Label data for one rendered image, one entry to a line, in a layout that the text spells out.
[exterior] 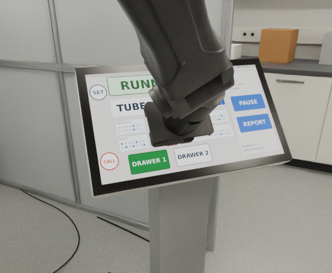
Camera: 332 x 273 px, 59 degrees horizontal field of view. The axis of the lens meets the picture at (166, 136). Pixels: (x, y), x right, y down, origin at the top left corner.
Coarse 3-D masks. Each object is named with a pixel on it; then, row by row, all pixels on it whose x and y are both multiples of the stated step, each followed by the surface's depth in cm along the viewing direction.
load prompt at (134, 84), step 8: (112, 80) 71; (120, 80) 72; (128, 80) 72; (136, 80) 73; (144, 80) 74; (152, 80) 74; (112, 88) 71; (120, 88) 71; (128, 88) 72; (136, 88) 72; (144, 88) 73
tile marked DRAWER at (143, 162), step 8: (144, 152) 68; (152, 152) 68; (160, 152) 69; (136, 160) 66; (144, 160) 67; (152, 160) 67; (160, 160) 68; (168, 160) 68; (136, 168) 66; (144, 168) 66; (152, 168) 67; (160, 168) 67; (168, 168) 68
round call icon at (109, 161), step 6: (102, 156) 65; (108, 156) 65; (114, 156) 66; (102, 162) 64; (108, 162) 65; (114, 162) 65; (102, 168) 64; (108, 168) 64; (114, 168) 65; (120, 168) 65
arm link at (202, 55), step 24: (120, 0) 15; (144, 0) 15; (168, 0) 16; (192, 0) 17; (144, 24) 17; (168, 24) 17; (192, 24) 19; (144, 48) 23; (168, 48) 20; (192, 48) 21; (216, 48) 23; (168, 72) 22; (192, 72) 24; (216, 72) 26; (168, 96) 27; (192, 96) 29
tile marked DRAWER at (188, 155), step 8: (200, 144) 72; (208, 144) 72; (176, 152) 70; (184, 152) 70; (192, 152) 71; (200, 152) 71; (208, 152) 72; (176, 160) 69; (184, 160) 69; (192, 160) 70; (200, 160) 70; (208, 160) 71
